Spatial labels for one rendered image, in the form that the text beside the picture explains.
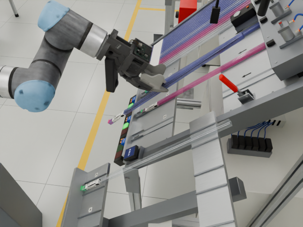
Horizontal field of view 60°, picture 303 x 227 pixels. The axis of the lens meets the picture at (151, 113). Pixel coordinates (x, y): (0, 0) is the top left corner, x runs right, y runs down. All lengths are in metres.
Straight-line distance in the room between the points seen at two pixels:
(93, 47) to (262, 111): 0.43
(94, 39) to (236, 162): 0.69
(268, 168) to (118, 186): 0.92
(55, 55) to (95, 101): 1.45
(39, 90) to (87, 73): 1.80
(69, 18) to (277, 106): 0.52
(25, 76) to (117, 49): 0.22
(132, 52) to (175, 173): 1.17
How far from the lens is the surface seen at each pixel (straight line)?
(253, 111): 0.67
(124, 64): 0.67
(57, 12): 0.67
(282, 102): 0.66
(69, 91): 2.27
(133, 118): 1.00
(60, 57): 0.71
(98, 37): 0.66
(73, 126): 2.00
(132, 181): 0.91
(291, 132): 1.24
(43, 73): 0.65
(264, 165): 1.09
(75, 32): 0.66
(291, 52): 0.65
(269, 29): 0.75
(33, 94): 0.61
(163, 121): 0.87
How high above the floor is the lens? 1.49
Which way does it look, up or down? 48 degrees down
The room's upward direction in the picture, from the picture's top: straight up
